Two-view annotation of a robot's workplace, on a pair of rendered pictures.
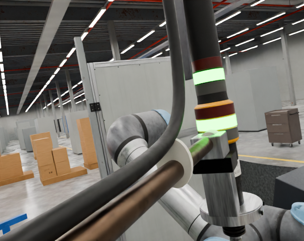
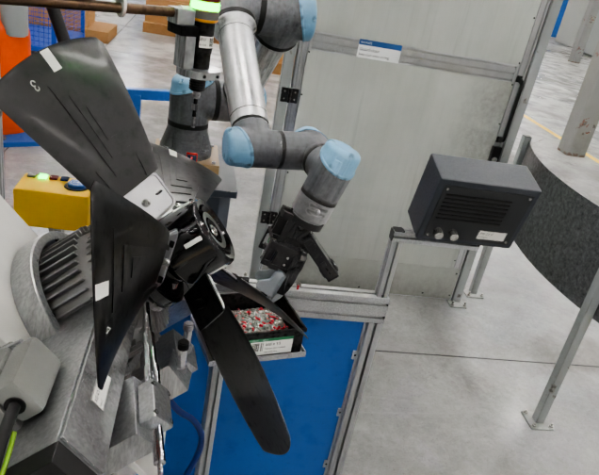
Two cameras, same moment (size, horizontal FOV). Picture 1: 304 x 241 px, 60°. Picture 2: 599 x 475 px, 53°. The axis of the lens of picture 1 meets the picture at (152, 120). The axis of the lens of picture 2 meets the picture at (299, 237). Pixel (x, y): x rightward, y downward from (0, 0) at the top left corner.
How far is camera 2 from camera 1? 0.78 m
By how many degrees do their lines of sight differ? 28
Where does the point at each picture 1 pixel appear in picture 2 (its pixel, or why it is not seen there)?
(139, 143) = (241, 18)
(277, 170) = (575, 202)
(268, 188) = (548, 227)
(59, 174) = not seen: hidden behind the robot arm
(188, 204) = (239, 94)
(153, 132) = (274, 14)
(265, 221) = (302, 144)
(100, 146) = not seen: hidden behind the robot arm
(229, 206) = (181, 60)
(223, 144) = (181, 16)
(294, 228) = (315, 157)
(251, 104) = not seen: outside the picture
